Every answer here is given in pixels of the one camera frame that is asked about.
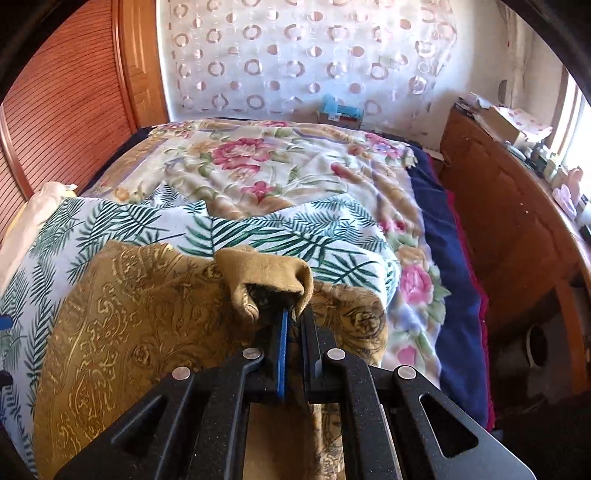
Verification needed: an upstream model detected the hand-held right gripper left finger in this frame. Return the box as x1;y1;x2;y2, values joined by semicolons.
53;310;293;480

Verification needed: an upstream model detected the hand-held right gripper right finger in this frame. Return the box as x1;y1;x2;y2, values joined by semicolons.
300;307;546;480

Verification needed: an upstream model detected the ochre paisley print garment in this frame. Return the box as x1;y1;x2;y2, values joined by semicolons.
33;241;393;480

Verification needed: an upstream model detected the navy blue blanket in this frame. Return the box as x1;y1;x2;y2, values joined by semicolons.
406;145;497;430

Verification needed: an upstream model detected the floral print blanket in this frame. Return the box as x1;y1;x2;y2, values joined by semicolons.
85;119;451;370

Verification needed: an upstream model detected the wooden headboard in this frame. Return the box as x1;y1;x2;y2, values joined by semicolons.
0;0;169;241

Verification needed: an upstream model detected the light blue packet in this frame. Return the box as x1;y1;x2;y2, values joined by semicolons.
318;95;365;130

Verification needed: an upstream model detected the wooden cabinet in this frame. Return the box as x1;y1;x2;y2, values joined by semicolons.
436;106;591;398

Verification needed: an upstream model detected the sheer circle pattern curtain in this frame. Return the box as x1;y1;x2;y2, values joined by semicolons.
159;0;460;121

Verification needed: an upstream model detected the cardboard box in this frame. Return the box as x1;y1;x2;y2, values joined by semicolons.
475;106;527;144

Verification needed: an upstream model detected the pink white plush item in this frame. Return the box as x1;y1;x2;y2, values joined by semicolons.
551;168;587;217

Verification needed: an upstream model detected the window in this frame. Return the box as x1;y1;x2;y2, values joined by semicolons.
551;65;591;171

